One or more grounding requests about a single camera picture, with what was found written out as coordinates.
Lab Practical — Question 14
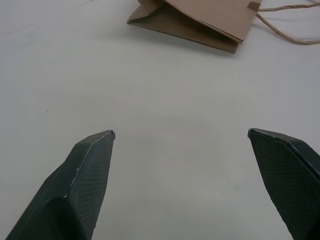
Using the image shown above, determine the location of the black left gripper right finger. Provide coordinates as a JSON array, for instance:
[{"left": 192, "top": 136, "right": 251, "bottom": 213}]
[{"left": 247, "top": 127, "right": 320, "bottom": 240}]

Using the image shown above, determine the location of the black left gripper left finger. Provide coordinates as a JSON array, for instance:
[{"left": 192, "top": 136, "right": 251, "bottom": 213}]
[{"left": 5, "top": 129, "right": 116, "bottom": 240}]

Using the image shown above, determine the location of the brown paper bag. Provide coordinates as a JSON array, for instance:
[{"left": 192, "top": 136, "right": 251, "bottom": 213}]
[{"left": 126, "top": 0, "right": 320, "bottom": 54}]

